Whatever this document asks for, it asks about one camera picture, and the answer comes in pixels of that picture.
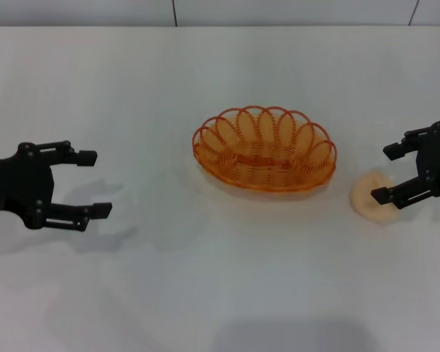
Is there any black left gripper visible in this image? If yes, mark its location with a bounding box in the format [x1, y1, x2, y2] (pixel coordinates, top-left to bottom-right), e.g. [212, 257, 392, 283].
[0, 141, 113, 232]

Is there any pale round bun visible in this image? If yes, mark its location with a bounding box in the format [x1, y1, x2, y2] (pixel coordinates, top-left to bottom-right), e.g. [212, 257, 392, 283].
[349, 171, 403, 225]

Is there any orange wire oval basket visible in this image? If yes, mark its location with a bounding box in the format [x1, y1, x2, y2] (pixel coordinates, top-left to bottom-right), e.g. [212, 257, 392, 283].
[191, 106, 337, 192]

